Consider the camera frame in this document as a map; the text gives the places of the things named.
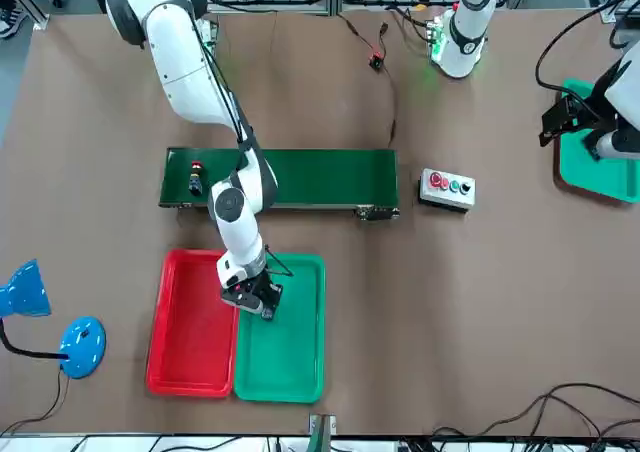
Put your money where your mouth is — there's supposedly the red-black conveyor cable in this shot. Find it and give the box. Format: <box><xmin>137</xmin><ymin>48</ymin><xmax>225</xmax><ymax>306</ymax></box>
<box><xmin>336</xmin><ymin>13</ymin><xmax>399</xmax><ymax>151</ymax></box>

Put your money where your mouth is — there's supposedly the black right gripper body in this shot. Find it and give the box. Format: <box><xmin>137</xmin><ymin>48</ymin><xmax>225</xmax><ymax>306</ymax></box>
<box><xmin>221</xmin><ymin>273</ymin><xmax>274</xmax><ymax>316</ymax></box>

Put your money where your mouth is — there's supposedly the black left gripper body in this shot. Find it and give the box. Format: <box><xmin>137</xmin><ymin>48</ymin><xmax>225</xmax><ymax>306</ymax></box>
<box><xmin>560</xmin><ymin>93</ymin><xmax>604</xmax><ymax>133</ymax></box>

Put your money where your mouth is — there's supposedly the green belt conveyor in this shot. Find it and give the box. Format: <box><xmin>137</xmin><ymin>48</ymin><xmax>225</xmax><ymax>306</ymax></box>
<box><xmin>158</xmin><ymin>146</ymin><xmax>402</xmax><ymax>222</ymax></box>

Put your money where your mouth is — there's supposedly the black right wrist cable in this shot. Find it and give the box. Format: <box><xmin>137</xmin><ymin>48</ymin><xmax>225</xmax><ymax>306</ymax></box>
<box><xmin>197</xmin><ymin>11</ymin><xmax>296</xmax><ymax>279</ymax></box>

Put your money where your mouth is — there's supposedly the green tray holding spare parts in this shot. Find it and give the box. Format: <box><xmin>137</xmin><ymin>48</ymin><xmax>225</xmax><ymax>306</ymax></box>
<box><xmin>558</xmin><ymin>77</ymin><xmax>640</xmax><ymax>205</ymax></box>

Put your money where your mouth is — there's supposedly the aluminium frame post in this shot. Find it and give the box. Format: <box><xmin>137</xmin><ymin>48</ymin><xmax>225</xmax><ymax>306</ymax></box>
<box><xmin>308</xmin><ymin>413</ymin><xmax>338</xmax><ymax>452</ymax></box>

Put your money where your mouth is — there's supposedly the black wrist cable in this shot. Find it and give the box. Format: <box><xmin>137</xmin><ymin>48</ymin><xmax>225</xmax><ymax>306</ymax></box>
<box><xmin>534</xmin><ymin>1</ymin><xmax>640</xmax><ymax>94</ymax></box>
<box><xmin>197</xmin><ymin>11</ymin><xmax>296</xmax><ymax>279</ymax></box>

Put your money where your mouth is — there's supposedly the blue desk lamp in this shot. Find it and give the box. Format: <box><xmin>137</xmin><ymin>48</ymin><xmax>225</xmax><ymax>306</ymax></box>
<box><xmin>0</xmin><ymin>258</ymin><xmax>108</xmax><ymax>380</ymax></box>

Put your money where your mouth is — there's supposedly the black loose cable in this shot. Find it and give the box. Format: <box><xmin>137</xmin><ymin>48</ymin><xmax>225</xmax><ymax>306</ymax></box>
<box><xmin>431</xmin><ymin>382</ymin><xmax>640</xmax><ymax>441</ymax></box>

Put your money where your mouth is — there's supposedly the red plastic tray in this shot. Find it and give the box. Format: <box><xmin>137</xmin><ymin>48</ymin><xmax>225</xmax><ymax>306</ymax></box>
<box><xmin>145</xmin><ymin>248</ymin><xmax>242</xmax><ymax>399</ymax></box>

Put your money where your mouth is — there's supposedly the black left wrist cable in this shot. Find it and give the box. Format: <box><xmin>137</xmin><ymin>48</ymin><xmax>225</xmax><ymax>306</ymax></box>
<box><xmin>534</xmin><ymin>1</ymin><xmax>640</xmax><ymax>94</ymax></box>

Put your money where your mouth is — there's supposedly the black lamp cable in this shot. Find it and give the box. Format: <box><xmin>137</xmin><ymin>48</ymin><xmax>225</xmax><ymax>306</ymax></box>
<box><xmin>0</xmin><ymin>369</ymin><xmax>70</xmax><ymax>436</ymax></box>

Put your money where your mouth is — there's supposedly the grey push-button control box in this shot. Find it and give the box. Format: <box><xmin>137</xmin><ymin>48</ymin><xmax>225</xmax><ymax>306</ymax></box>
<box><xmin>417</xmin><ymin>167</ymin><xmax>477</xmax><ymax>213</ymax></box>

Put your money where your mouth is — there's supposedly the large green plastic tray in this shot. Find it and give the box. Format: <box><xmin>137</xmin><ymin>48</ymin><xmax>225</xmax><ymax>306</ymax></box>
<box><xmin>231</xmin><ymin>252</ymin><xmax>328</xmax><ymax>405</ymax></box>

